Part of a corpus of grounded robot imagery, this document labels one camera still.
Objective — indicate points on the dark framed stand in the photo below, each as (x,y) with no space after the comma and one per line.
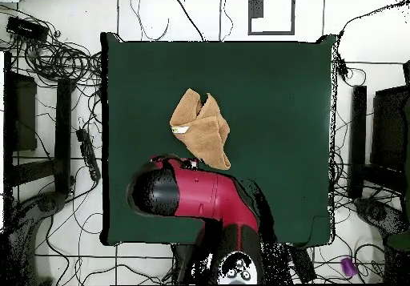
(24,113)

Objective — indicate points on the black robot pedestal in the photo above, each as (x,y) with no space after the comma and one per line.
(182,263)

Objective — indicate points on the dark green table cloth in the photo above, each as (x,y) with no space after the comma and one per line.
(272,122)

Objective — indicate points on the dark flat panel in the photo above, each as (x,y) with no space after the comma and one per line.
(389,129)

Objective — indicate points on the gray floor frame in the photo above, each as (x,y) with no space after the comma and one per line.
(293,13)

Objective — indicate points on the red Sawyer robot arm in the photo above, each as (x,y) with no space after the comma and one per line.
(205,193)

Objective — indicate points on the purple small object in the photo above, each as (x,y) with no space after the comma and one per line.
(348,266)

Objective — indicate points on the black adapter box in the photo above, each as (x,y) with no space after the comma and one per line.
(27,28)

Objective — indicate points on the tan terry towel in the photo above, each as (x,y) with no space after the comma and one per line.
(205,132)

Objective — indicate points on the black upright post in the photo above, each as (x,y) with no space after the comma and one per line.
(63,135)
(358,141)

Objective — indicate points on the wide black power strip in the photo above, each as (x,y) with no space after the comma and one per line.
(302,263)

